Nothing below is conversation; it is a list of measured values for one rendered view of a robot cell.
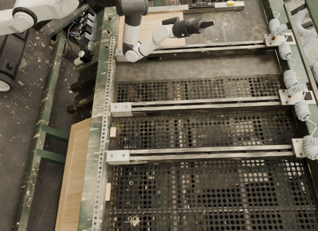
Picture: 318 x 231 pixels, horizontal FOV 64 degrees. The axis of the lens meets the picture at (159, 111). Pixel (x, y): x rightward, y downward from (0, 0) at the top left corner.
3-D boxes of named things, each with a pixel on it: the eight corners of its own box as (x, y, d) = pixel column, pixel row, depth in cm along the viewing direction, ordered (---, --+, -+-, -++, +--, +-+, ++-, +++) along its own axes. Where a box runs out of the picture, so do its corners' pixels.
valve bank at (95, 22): (70, 12, 200) (91, -4, 187) (84, 23, 210) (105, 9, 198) (59, 63, 177) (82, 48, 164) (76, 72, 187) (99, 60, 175)
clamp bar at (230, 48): (118, 53, 183) (110, 28, 161) (287, 43, 176) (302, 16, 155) (117, 64, 178) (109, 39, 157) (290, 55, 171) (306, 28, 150)
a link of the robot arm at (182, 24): (195, 20, 122) (174, 24, 129) (200, 39, 126) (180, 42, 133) (204, 12, 131) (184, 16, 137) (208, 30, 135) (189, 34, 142)
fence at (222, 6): (120, 13, 201) (119, 9, 198) (242, 5, 196) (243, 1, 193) (120, 17, 199) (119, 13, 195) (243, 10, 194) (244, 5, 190)
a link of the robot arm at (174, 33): (179, 37, 132) (160, 40, 139) (188, 38, 141) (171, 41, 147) (176, 14, 130) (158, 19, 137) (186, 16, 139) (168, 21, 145)
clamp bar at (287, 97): (113, 105, 163) (104, 85, 142) (304, 97, 156) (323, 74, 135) (112, 119, 158) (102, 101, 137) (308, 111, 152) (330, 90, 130)
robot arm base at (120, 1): (119, 22, 132) (121, 3, 123) (112, 8, 138) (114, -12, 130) (145, 22, 138) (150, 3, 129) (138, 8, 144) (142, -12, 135)
